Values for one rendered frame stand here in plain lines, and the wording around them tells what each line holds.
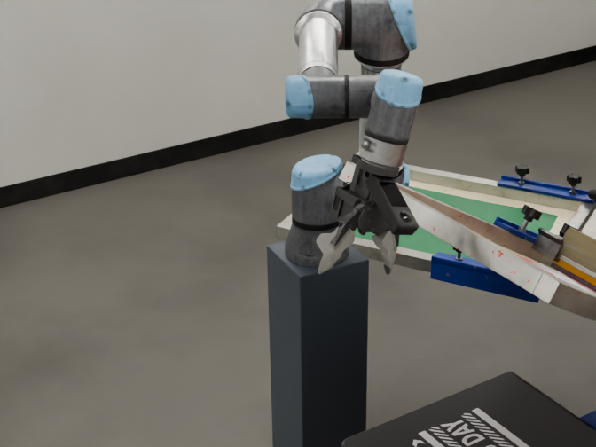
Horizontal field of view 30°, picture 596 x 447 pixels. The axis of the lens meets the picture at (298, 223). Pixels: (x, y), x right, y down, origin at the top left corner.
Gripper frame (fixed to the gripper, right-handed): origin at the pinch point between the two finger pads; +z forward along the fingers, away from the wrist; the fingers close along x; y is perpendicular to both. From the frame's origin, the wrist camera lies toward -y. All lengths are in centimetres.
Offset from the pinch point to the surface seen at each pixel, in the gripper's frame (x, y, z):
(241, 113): -218, 380, 68
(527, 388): -71, 14, 35
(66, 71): -109, 380, 55
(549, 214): -136, 78, 14
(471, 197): -125, 100, 18
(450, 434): -47, 11, 42
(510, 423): -60, 7, 38
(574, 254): -73, 15, 2
